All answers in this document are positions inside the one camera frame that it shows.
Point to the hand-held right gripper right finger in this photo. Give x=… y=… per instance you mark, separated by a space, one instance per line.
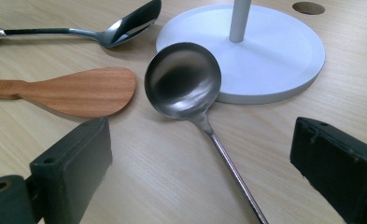
x=343 y=168

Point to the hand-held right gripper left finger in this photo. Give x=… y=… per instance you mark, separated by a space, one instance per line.
x=75 y=168

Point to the wooden spatula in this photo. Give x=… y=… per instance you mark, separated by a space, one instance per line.
x=84 y=91

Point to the steel spoon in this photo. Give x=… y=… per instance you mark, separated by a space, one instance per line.
x=131 y=26

